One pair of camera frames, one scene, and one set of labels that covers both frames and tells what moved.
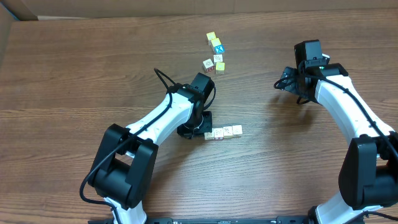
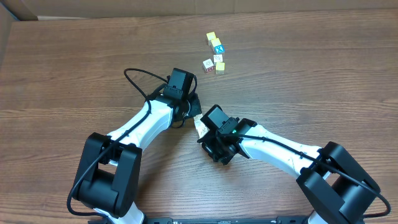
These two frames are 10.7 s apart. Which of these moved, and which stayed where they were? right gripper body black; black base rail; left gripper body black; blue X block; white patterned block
Moved: right gripper body black; left gripper body black
Stayed: white patterned block; black base rail; blue X block
